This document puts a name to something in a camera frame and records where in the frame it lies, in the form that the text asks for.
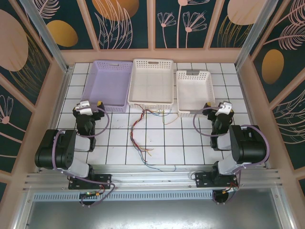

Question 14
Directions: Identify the orange wire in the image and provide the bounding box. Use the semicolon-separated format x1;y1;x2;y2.
130;109;156;157

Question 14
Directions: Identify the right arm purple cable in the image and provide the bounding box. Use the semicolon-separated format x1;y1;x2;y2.
193;106;270;206

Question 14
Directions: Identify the large white plastic basket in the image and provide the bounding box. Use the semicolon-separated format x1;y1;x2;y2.
127;58;174;111

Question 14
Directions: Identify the aluminium rail frame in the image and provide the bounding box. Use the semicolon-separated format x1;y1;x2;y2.
23;164;283;192

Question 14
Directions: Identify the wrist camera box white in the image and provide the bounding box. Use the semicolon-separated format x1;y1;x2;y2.
75;101;93;115
215;101;233;115

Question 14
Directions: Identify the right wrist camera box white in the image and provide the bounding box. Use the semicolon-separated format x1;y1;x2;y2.
215;101;233;115

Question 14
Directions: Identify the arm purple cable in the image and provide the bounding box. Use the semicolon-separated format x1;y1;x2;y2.
53;108;117;207
193;106;270;206

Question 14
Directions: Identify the purple plastic basket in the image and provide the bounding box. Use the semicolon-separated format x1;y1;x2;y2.
81;60;133;113

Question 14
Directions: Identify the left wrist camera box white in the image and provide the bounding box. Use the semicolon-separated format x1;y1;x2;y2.
75;101;93;115

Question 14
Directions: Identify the slotted grey cable duct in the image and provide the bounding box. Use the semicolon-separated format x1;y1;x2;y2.
32;191;215;202

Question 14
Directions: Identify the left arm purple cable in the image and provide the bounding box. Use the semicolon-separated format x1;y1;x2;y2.
53;108;117;207

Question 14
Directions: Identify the small white plastic basket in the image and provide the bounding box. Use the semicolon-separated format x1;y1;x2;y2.
176;69;216;119

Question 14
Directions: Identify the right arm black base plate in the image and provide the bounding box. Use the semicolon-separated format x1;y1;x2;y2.
194;171;239;189

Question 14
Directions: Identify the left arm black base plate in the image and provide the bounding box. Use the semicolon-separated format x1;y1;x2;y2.
68;173;112;190

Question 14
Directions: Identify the aluminium frame post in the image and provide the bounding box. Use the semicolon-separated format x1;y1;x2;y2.
20;0;70;73
234;0;280;70

